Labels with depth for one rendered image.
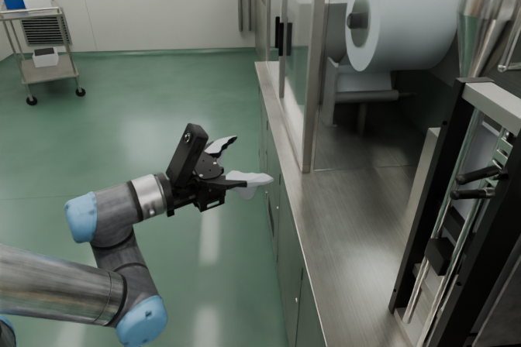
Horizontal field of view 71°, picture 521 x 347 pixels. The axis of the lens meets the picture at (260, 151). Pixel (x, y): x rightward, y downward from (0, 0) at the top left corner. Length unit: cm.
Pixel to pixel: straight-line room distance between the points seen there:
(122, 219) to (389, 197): 84
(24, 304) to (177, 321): 148
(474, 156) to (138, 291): 55
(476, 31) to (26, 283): 90
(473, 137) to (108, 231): 58
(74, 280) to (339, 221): 75
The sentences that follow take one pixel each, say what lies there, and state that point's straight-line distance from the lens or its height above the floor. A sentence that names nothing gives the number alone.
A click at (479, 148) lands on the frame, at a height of 135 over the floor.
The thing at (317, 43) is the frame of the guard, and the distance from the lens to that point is 108.
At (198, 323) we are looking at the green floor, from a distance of 197.
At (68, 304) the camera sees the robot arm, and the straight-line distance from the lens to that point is 56.
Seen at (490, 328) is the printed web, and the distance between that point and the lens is 90.
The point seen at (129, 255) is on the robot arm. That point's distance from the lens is 69.
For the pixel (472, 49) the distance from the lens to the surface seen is 95.
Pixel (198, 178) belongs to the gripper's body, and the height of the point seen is 124.
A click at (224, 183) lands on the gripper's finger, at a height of 123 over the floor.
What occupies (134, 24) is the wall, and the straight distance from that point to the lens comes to 583.
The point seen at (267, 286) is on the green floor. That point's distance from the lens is 207.
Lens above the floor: 163
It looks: 32 degrees down
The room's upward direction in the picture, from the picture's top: straight up
